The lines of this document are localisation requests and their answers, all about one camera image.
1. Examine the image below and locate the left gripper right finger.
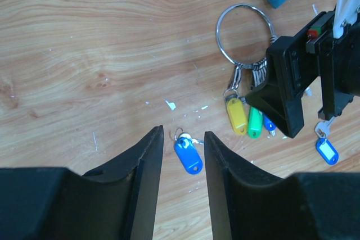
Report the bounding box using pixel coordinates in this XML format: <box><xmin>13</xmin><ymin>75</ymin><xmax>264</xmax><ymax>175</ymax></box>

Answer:
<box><xmin>204</xmin><ymin>132</ymin><xmax>359</xmax><ymax>239</ymax></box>

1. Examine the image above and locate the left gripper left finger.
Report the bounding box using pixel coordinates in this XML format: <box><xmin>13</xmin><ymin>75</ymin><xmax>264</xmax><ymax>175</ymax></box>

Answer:
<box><xmin>1</xmin><ymin>126</ymin><xmax>164</xmax><ymax>239</ymax></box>

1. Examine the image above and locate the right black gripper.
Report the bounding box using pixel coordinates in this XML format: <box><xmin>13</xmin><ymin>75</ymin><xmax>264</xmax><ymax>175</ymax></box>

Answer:
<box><xmin>246</xmin><ymin>11</ymin><xmax>359</xmax><ymax>138</ymax></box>

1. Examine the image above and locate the large keyring with tagged keys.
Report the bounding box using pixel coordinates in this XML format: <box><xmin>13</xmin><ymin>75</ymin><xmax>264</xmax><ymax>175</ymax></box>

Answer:
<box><xmin>215</xmin><ymin>3</ymin><xmax>279</xmax><ymax>139</ymax></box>

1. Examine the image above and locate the key with light blue tag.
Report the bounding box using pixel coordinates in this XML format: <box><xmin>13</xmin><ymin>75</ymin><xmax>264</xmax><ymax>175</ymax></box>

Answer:
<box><xmin>314</xmin><ymin>116</ymin><xmax>339</xmax><ymax>165</ymax></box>

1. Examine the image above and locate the key with dark blue tag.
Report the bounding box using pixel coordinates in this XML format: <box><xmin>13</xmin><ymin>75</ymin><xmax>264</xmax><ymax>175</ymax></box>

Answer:
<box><xmin>174</xmin><ymin>127</ymin><xmax>204</xmax><ymax>175</ymax></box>

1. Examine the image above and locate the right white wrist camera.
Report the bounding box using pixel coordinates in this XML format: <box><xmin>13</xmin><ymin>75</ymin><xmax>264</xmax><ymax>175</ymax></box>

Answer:
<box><xmin>332</xmin><ymin>0</ymin><xmax>359</xmax><ymax>39</ymax></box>

